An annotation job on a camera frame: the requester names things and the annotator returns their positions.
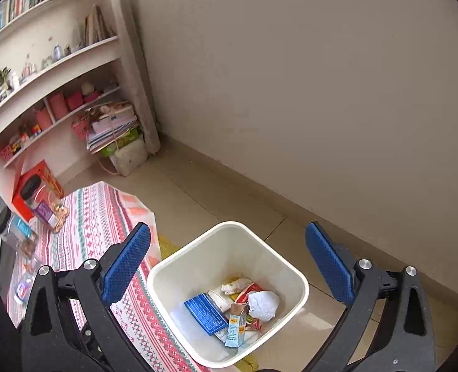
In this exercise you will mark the red cardboard gift box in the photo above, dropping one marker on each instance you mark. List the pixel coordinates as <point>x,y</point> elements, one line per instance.
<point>42,169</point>

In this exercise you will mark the clear jar with blue label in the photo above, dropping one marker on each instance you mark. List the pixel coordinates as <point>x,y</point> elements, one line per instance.
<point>15,232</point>

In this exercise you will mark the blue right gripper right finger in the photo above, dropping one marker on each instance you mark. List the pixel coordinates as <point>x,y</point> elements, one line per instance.
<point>338,273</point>

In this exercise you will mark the red snack wrapper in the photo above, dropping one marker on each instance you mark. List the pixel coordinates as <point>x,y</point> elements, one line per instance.
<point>242,297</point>

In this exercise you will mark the stack of papers and folders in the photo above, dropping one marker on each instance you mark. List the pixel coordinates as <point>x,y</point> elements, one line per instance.
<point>111,127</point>

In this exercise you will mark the white sack on floor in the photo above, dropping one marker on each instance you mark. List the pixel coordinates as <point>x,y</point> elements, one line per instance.
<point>129,157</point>

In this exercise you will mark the white plastic trash bin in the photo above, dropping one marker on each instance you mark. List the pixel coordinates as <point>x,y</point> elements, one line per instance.
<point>221,262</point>

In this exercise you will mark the white bookshelf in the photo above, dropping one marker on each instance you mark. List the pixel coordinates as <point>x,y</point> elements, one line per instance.
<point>69,43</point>

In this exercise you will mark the blue snack packet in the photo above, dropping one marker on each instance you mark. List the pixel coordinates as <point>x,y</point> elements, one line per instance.
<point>207,313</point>

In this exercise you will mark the pink plastic basket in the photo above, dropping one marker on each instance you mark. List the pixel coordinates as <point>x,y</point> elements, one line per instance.
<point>81,127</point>

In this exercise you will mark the light blue drink carton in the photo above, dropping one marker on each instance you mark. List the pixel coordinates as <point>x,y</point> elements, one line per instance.
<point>236,325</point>

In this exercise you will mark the nut jar with purple label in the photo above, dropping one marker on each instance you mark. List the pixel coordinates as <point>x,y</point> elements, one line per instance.
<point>44,203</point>

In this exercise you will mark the patterned red green tablecloth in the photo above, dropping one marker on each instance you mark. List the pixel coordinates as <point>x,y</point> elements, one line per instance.
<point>67,327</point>

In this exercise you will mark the white tissue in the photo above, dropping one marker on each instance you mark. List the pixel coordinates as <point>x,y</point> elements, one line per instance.
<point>263,305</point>

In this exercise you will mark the clear plastic water bottle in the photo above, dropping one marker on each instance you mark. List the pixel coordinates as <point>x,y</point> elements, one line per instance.
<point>23,285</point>

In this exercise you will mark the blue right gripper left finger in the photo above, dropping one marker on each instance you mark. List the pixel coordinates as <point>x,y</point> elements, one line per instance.
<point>120,263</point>

